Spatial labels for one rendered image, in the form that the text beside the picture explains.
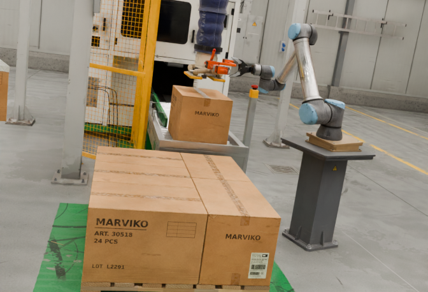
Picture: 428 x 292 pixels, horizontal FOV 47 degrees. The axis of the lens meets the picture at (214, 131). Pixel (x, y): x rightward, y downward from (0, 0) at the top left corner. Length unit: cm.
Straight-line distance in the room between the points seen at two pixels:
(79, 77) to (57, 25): 826
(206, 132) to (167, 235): 144
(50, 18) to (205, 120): 911
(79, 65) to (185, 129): 111
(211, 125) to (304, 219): 100
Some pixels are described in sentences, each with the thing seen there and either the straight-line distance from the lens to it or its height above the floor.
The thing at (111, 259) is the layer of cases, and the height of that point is 27.
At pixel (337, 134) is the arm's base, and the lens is 360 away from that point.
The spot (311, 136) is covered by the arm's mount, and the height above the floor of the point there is 81.
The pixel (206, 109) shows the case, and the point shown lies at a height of 86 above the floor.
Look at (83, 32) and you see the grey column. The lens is 429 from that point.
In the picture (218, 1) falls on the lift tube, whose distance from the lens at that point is 394.
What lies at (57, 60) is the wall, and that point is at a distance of 1245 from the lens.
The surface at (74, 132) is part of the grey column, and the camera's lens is 440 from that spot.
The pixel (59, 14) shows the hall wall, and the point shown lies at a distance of 1254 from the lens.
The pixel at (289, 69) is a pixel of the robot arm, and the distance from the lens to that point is 389.
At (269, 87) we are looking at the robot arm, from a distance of 394.
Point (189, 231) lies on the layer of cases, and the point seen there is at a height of 44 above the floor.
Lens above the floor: 145
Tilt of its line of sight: 11 degrees down
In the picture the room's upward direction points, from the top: 8 degrees clockwise
